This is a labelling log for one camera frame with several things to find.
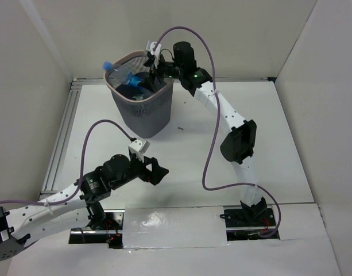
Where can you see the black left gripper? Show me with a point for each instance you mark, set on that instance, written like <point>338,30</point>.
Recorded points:
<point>142,169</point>

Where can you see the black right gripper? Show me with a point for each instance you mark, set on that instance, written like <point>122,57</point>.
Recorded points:
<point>149,83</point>

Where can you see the blue label plastic bottle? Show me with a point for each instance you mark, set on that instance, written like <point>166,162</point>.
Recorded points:
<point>117,74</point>

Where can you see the red label plastic bottle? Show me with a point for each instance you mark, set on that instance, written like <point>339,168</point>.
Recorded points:
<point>140,111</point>

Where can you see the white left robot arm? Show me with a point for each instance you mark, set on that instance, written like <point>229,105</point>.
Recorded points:
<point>77,206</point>

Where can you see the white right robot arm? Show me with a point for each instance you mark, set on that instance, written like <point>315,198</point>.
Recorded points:
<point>240,134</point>

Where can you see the grey mesh waste bin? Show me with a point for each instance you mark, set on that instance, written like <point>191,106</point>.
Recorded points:
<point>158,105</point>

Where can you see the green label plastic bottle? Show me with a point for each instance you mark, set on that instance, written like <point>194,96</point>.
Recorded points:
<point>142,96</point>

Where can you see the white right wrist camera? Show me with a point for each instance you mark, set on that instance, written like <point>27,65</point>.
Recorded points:
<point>153,48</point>

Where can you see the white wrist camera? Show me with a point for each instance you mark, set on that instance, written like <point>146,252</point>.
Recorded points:
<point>153,48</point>
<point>138,147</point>

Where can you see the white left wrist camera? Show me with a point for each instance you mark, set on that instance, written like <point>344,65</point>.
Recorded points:
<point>138,147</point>

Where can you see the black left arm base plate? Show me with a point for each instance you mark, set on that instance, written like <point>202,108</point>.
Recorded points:
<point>109,234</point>

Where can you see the aluminium frame rail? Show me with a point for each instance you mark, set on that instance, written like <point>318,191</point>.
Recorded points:
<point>92,130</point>

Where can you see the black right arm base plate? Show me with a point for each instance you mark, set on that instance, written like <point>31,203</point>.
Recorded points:
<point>245,223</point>

